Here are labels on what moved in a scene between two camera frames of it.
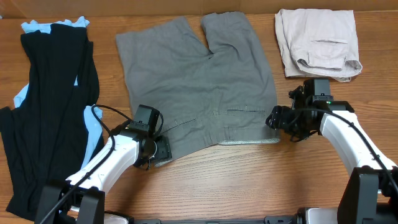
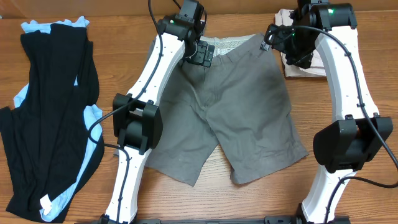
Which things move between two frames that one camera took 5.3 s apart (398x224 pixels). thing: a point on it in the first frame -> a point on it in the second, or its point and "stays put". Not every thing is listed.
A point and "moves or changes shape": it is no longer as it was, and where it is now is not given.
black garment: [45, 137] stays put
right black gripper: [279, 119] -> [302, 60]
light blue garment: [92, 115] stays put
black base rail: [276, 219] stays put
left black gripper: [164, 147] -> [199, 56]
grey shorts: [199, 99] moves or changes shape
